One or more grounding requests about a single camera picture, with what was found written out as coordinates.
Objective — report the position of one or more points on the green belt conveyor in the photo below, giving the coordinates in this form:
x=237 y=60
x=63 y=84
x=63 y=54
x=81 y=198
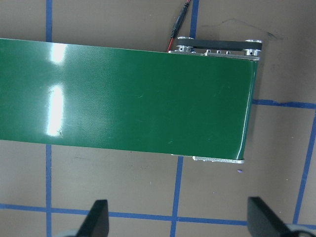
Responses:
x=135 y=98

